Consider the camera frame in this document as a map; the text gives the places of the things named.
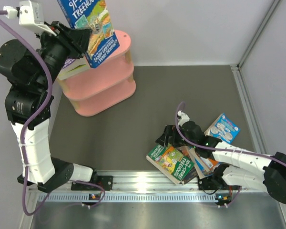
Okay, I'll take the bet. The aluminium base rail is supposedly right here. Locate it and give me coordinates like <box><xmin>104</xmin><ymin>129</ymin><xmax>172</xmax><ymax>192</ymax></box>
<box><xmin>28</xmin><ymin>169</ymin><xmax>286</xmax><ymax>203</ymax></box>

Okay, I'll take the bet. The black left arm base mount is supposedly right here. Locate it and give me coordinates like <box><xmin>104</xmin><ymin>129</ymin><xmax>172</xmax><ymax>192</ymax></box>
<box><xmin>71</xmin><ymin>175</ymin><xmax>113</xmax><ymax>191</ymax></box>

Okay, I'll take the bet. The green 104-Storey Treehouse book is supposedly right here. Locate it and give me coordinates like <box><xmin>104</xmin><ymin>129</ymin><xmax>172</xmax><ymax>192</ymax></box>
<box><xmin>146</xmin><ymin>145</ymin><xmax>194</xmax><ymax>185</ymax></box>

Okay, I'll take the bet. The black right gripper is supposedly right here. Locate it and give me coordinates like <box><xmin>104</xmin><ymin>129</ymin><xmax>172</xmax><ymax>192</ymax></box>
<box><xmin>156</xmin><ymin>125</ymin><xmax>198</xmax><ymax>148</ymax></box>

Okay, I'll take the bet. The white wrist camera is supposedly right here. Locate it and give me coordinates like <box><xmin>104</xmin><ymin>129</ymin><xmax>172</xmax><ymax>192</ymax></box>
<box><xmin>3</xmin><ymin>0</ymin><xmax>54</xmax><ymax>35</ymax></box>
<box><xmin>177</xmin><ymin>110</ymin><xmax>190</xmax><ymax>126</ymax></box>

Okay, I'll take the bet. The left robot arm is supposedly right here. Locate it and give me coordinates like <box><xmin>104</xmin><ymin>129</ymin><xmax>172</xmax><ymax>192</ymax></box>
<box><xmin>0</xmin><ymin>21</ymin><xmax>98</xmax><ymax>193</ymax></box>

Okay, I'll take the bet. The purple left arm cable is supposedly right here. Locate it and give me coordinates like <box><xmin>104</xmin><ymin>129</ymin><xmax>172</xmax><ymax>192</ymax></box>
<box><xmin>0</xmin><ymin>10</ymin><xmax>105</xmax><ymax>216</ymax></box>

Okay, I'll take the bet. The purple 52-Storey Treehouse book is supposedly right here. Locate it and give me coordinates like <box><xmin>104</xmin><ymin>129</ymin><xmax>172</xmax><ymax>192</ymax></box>
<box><xmin>61</xmin><ymin>59</ymin><xmax>77</xmax><ymax>72</ymax></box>

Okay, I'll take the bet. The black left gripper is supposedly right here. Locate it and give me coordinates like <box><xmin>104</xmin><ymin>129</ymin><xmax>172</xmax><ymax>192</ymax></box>
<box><xmin>33</xmin><ymin>20</ymin><xmax>92</xmax><ymax>91</ymax></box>

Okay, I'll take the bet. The lime 65-Storey Treehouse book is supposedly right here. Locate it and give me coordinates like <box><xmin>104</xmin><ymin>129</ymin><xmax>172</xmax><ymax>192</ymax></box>
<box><xmin>58</xmin><ymin>57</ymin><xmax>90</xmax><ymax>81</ymax></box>

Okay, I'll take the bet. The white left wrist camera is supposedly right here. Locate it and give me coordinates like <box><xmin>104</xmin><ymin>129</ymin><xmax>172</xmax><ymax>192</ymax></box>
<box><xmin>3</xmin><ymin>0</ymin><xmax>54</xmax><ymax>35</ymax></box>

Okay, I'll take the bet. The pink three-tier shelf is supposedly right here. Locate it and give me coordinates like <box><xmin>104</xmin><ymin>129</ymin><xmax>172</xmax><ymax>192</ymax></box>
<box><xmin>57</xmin><ymin>30</ymin><xmax>136</xmax><ymax>117</ymax></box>

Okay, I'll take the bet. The dark Tale of Two Cities book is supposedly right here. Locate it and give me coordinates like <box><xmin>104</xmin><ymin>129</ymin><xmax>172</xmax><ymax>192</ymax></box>
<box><xmin>182</xmin><ymin>167</ymin><xmax>198</xmax><ymax>185</ymax></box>

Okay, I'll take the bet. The blue 91-Storey Treehouse book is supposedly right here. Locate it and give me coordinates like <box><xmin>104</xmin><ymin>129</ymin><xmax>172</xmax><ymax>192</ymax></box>
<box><xmin>58</xmin><ymin>0</ymin><xmax>120</xmax><ymax>68</ymax></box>

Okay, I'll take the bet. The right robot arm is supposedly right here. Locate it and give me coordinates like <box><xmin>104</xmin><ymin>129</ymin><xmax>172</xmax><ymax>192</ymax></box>
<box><xmin>156</xmin><ymin>121</ymin><xmax>286</xmax><ymax>204</ymax></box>

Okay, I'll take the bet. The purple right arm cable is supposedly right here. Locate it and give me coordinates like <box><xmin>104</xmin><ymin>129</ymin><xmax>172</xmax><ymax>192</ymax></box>
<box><xmin>175</xmin><ymin>102</ymin><xmax>286</xmax><ymax>206</ymax></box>

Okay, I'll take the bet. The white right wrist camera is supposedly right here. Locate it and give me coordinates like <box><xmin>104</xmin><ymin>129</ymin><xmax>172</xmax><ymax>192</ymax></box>
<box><xmin>177</xmin><ymin>110</ymin><xmax>190</xmax><ymax>126</ymax></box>

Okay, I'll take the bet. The light blue maze activity book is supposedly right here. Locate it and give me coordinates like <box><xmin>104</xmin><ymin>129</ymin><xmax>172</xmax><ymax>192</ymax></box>
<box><xmin>204</xmin><ymin>113</ymin><xmax>241</xmax><ymax>144</ymax></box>

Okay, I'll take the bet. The orange paperback book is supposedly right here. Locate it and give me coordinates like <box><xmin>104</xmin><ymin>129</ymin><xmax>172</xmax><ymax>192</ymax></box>
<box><xmin>194</xmin><ymin>149</ymin><xmax>220</xmax><ymax>172</ymax></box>

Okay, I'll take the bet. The blue cartoon paperback book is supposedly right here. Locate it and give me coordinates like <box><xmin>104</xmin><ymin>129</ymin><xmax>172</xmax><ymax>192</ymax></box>
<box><xmin>185</xmin><ymin>146</ymin><xmax>219</xmax><ymax>179</ymax></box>

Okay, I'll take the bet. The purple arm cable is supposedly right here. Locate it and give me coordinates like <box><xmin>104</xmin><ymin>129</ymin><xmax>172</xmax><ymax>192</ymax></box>
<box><xmin>175</xmin><ymin>102</ymin><xmax>286</xmax><ymax>206</ymax></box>
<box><xmin>0</xmin><ymin>10</ymin><xmax>105</xmax><ymax>216</ymax></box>

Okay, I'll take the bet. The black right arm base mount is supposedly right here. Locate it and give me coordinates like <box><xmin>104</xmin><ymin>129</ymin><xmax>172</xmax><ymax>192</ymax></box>
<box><xmin>198</xmin><ymin>177</ymin><xmax>238</xmax><ymax>193</ymax></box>

